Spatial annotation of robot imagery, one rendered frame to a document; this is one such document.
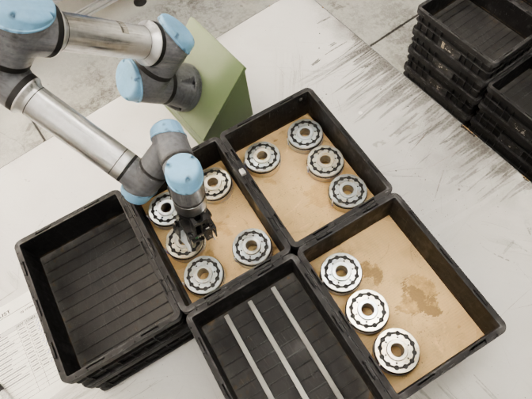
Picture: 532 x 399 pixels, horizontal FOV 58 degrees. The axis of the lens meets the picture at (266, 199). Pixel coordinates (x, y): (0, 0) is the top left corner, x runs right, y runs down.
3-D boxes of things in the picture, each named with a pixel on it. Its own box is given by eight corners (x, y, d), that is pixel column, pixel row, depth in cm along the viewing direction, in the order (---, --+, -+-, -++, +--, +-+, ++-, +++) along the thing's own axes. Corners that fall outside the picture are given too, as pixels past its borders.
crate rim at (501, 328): (294, 253, 118) (294, 250, 116) (394, 194, 123) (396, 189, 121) (394, 406, 101) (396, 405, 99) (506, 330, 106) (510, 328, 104)
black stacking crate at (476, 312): (296, 266, 127) (294, 251, 117) (389, 210, 131) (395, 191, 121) (388, 408, 110) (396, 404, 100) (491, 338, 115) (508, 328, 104)
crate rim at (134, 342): (17, 246, 126) (12, 243, 124) (121, 191, 131) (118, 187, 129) (67, 387, 109) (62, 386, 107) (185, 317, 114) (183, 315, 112)
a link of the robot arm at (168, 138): (134, 145, 111) (147, 183, 106) (158, 112, 105) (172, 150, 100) (163, 150, 116) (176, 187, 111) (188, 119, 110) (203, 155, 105)
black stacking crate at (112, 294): (36, 259, 135) (14, 244, 124) (133, 207, 139) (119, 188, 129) (85, 390, 118) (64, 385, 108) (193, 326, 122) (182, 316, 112)
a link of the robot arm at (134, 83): (142, 84, 150) (104, 79, 139) (164, 51, 142) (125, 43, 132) (159, 113, 146) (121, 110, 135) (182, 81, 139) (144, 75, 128)
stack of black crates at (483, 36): (398, 81, 233) (416, 6, 193) (443, 50, 239) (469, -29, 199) (461, 134, 217) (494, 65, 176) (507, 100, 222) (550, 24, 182)
